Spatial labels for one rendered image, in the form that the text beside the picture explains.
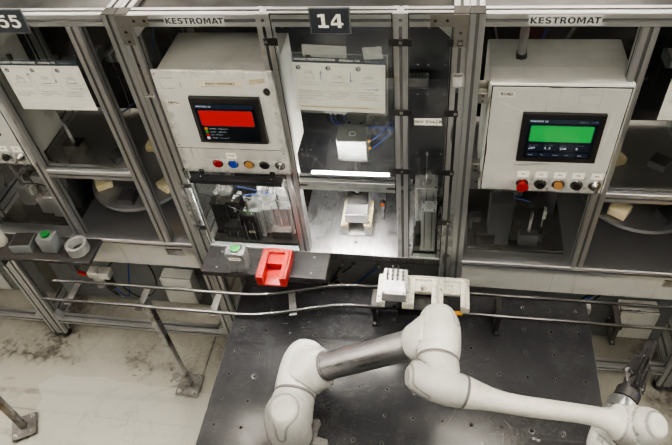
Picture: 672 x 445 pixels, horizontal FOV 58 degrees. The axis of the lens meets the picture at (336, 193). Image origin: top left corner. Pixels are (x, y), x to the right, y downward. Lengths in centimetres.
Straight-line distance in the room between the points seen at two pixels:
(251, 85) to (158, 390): 196
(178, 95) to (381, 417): 140
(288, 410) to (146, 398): 143
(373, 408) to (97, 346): 185
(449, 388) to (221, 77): 121
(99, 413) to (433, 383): 211
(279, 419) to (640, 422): 110
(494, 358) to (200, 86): 154
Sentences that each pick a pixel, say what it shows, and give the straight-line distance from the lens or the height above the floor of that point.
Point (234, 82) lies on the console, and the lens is 207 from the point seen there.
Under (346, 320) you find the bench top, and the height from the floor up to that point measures 68.
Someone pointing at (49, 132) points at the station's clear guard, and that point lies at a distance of 261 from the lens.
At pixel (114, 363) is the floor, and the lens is 369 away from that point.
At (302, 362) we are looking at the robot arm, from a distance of 230.
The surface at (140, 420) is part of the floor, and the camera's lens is 346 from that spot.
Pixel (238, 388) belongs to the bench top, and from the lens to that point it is 260.
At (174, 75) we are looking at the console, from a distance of 213.
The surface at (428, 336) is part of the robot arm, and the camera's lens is 197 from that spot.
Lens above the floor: 293
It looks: 45 degrees down
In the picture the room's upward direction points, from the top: 7 degrees counter-clockwise
